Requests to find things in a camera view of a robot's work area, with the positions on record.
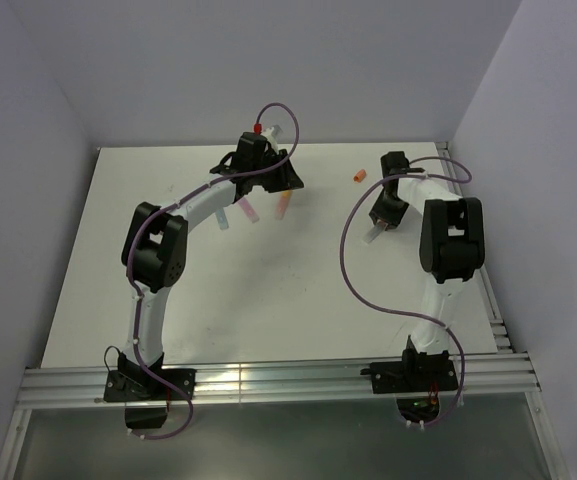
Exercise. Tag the yellow highlighter pen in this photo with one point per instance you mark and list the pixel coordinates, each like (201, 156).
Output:
(282, 204)

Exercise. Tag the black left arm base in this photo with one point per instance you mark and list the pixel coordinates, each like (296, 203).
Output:
(147, 408)

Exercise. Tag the orange highlighter pen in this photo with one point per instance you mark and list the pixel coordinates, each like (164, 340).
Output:
(377, 229)

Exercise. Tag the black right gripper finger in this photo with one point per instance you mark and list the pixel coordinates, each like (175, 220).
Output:
(380, 213)
(396, 211)

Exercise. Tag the aluminium mounting rail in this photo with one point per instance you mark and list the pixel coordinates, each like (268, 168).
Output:
(268, 382)

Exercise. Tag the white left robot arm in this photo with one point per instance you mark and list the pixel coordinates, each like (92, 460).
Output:
(155, 249)

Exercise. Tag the blue highlighter pen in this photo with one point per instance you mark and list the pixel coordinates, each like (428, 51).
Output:
(222, 219)

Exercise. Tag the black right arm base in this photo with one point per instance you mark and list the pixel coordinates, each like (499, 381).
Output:
(397, 378)

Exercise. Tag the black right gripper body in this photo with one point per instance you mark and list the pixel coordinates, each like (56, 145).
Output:
(383, 196)

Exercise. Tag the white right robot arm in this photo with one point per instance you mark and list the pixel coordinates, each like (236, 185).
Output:
(451, 245)

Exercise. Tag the purple highlighter pen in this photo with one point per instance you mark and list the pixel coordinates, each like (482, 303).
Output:
(248, 210)

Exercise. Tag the orange pen cap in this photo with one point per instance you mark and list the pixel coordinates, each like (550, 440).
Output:
(360, 176)

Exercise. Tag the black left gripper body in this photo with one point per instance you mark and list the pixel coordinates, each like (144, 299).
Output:
(266, 179)

